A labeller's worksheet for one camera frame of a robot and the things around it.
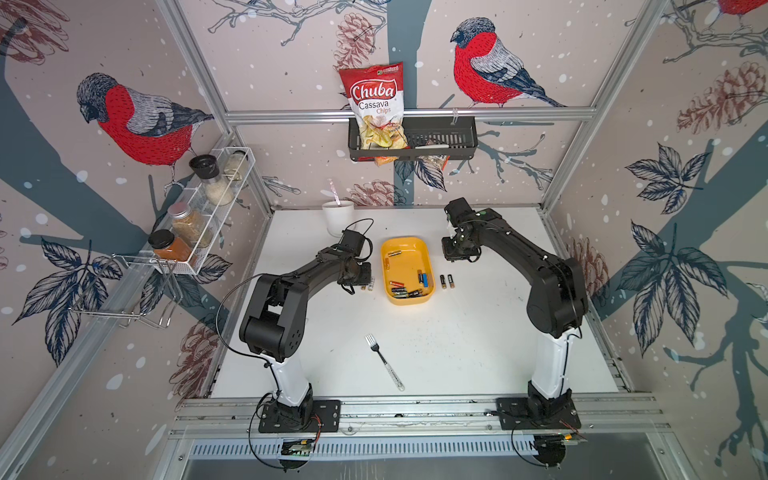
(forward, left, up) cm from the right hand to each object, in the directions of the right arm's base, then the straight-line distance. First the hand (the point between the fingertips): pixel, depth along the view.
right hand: (448, 253), depth 94 cm
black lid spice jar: (-1, +64, +26) cm, 69 cm away
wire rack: (-26, +73, +18) cm, 80 cm away
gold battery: (+7, +17, -9) cm, 21 cm away
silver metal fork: (-27, +22, -10) cm, 36 cm away
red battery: (-7, +17, -9) cm, 20 cm away
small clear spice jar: (+11, +65, +25) cm, 70 cm away
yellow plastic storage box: (-1, +13, -10) cm, 16 cm away
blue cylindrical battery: (-5, +7, -9) cm, 13 cm away
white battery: (-8, +25, -10) cm, 28 cm away
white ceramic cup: (+15, +39, 0) cm, 42 cm away
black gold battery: (-8, +28, -10) cm, 30 cm away
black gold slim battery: (-5, -2, -9) cm, 10 cm away
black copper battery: (-6, +1, -9) cm, 11 cm away
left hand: (-5, +26, -5) cm, 26 cm away
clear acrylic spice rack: (-2, +69, +26) cm, 74 cm away
